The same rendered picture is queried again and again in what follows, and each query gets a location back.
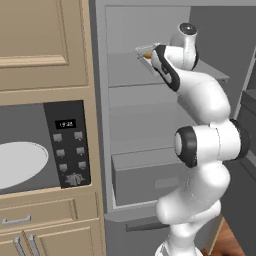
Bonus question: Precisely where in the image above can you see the grey black microwave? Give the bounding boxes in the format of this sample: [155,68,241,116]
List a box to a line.
[0,99,92,196]

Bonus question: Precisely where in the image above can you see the white microwave turntable plate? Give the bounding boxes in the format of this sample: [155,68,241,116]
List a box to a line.
[0,141,50,191]

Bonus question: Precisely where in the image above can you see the grey fridge door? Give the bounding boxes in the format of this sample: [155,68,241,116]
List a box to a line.
[221,45,256,256]

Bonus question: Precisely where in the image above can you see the beige cupboard door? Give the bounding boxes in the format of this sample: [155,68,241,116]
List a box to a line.
[22,218,103,256]
[0,0,90,92]
[0,230,27,256]

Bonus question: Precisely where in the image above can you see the grey fridge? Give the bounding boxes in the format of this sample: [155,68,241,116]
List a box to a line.
[89,0,256,256]

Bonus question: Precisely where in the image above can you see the grey fridge crisper drawer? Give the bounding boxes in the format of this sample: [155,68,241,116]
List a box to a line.
[111,147,194,209]

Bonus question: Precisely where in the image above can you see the grey fridge shelf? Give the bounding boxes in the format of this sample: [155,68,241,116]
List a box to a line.
[107,50,231,89]

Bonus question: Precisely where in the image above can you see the grey fridge freezer drawer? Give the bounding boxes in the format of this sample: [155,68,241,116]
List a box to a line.
[103,203,224,256]

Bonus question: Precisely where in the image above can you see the beige drawer front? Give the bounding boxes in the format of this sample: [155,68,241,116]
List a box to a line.
[0,191,101,235]

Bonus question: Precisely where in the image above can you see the dark freezer drawer handle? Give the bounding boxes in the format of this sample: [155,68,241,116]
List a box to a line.
[124,221,171,233]

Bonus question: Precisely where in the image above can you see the silver drawer handle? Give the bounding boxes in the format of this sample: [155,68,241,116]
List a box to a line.
[1,214,33,226]

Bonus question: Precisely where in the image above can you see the silver cupboard handle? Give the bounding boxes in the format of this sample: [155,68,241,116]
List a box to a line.
[27,233,42,256]
[13,236,27,256]

